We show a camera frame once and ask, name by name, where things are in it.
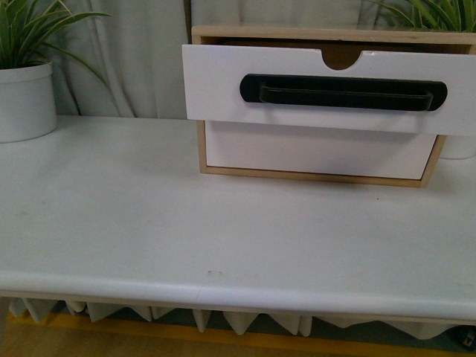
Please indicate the wooden drawer cabinet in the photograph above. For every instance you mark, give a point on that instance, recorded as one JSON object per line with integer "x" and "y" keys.
{"x": 340, "y": 48}

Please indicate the black caster wheel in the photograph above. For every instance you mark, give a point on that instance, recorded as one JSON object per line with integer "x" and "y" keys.
{"x": 464, "y": 336}

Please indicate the white drawer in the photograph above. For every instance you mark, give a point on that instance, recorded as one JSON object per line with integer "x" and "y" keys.
{"x": 314, "y": 150}
{"x": 212, "y": 75}

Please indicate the green spider plant right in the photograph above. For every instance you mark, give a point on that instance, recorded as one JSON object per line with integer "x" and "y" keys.
{"x": 450, "y": 16}

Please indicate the white table leg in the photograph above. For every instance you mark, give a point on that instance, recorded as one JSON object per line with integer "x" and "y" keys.
{"x": 4, "y": 309}

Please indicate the black drawer handle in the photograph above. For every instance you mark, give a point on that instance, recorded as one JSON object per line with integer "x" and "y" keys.
{"x": 344, "y": 92}

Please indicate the white lower drawer front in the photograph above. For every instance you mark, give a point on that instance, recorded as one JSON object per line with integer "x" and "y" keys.
{"x": 314, "y": 150}

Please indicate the green spider plant left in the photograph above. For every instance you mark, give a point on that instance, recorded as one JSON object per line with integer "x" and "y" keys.
{"x": 29, "y": 30}

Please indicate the white plant pot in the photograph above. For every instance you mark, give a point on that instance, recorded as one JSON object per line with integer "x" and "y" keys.
{"x": 458, "y": 147}
{"x": 27, "y": 103}

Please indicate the green spider plant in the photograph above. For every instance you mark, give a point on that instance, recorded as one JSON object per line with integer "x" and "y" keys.
{"x": 29, "y": 30}
{"x": 450, "y": 16}

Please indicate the white plant pot left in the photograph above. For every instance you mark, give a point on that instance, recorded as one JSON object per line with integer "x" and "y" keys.
{"x": 27, "y": 103}

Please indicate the white plant pot right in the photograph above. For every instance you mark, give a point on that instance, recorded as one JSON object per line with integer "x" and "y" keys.
{"x": 458, "y": 147}

